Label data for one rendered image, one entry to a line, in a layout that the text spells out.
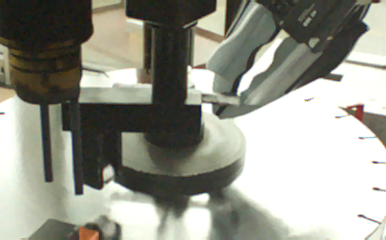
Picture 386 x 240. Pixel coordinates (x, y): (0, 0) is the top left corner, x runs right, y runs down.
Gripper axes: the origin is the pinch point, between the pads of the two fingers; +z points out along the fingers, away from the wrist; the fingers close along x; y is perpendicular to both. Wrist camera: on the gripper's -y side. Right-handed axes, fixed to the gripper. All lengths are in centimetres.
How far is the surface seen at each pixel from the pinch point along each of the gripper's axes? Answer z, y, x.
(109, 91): 0.3, 11.4, -4.2
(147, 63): 12.8, -23.6, -14.8
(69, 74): -3.8, 20.8, -3.0
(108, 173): 4.7, 11.4, -1.2
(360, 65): 0.0, -38.0, 3.0
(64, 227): 4.8, 18.1, 0.4
